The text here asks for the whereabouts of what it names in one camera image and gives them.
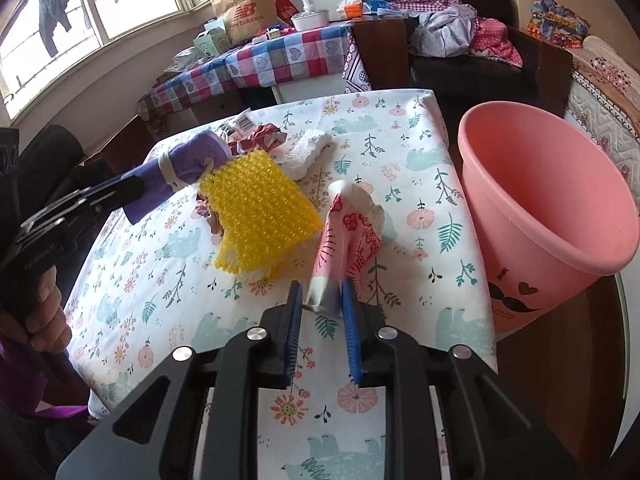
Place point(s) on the orange tissue pack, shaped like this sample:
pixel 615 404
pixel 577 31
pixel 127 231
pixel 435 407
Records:
pixel 349 9

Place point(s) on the pile of clothes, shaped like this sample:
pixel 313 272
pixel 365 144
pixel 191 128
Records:
pixel 450 25

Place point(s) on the clear plastic bag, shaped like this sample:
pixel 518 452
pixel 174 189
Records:
pixel 184 60
pixel 307 152

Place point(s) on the window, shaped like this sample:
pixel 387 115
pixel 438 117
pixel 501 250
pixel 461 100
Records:
pixel 135 5

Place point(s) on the green box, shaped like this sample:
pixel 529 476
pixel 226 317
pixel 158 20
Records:
pixel 212 40

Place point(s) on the brown paper bag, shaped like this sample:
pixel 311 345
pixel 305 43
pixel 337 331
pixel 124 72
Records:
pixel 247 10

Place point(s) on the dark red crumpled wrapper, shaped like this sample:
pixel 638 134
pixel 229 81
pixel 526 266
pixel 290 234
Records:
pixel 212 217

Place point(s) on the red white wrapper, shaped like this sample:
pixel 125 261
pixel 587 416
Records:
pixel 257 140

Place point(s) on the black armchair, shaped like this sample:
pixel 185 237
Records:
pixel 470 80

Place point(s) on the yellow bubble wrap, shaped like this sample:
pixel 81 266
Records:
pixel 260 210

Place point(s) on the bed with quilt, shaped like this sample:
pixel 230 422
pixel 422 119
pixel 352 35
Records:
pixel 605 90

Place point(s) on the checkered tablecloth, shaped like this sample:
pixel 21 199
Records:
pixel 280 57

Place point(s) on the hanging dark garment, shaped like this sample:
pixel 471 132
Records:
pixel 54 10

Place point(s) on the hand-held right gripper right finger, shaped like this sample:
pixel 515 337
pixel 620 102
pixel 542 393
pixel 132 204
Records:
pixel 352 337

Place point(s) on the person's left forearm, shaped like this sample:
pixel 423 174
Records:
pixel 30 390

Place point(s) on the black chair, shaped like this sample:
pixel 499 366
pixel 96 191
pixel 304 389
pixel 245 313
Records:
pixel 50 150

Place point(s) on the red packet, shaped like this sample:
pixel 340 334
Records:
pixel 286 10

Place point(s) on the pink bucket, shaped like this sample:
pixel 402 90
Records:
pixel 540 240

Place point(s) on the white bowl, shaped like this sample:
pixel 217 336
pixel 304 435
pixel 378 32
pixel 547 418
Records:
pixel 310 21

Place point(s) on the colourful pillow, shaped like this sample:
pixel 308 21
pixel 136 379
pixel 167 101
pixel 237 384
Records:
pixel 557 17

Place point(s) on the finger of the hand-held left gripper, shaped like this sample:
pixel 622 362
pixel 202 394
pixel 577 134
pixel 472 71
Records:
pixel 112 194

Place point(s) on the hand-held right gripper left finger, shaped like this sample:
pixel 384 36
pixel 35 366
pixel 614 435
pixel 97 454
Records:
pixel 295 332

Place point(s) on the brown wooden cabinet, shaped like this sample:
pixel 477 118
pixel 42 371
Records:
pixel 125 142

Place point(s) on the clear plastic packet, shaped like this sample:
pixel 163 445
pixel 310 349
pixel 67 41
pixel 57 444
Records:
pixel 240 122

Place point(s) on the person's left hand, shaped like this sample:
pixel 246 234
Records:
pixel 52 325

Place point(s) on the blue plastic bag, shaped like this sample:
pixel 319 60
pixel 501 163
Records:
pixel 377 6

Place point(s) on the purple cloth with white band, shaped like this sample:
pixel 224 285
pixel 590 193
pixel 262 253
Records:
pixel 185 160

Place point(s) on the purple patterned cloth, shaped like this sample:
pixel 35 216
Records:
pixel 356 67

